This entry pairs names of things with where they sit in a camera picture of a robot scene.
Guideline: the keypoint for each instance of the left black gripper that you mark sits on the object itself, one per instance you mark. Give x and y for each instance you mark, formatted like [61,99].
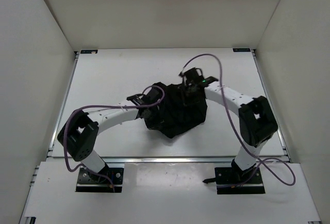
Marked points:
[151,124]

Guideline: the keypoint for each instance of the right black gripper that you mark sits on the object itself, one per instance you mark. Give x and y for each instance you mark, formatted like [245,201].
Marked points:
[185,86]

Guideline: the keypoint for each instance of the black skirt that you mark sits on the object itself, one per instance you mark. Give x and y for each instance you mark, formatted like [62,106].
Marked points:
[175,114]

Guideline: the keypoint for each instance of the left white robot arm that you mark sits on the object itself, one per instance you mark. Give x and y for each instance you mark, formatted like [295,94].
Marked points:
[80,131]

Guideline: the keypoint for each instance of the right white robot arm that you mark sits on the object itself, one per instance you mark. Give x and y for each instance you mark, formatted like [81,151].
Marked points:
[252,119]

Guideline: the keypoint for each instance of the right corner label sticker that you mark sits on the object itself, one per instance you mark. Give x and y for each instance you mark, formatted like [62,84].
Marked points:
[241,50]

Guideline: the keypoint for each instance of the corner label sticker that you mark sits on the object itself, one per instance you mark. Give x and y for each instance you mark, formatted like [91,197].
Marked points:
[241,50]
[88,51]

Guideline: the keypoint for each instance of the left corner label sticker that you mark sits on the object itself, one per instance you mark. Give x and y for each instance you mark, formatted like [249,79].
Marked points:
[88,51]

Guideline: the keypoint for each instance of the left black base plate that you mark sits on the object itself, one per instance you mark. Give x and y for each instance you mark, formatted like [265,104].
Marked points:
[90,183]

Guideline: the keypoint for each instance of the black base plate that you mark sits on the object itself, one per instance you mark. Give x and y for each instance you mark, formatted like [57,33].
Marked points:
[90,183]
[229,183]

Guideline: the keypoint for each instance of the aluminium table rail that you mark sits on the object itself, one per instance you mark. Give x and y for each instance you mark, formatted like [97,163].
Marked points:
[168,159]

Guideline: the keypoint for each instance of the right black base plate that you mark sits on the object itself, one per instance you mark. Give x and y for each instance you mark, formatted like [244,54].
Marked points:
[229,183]

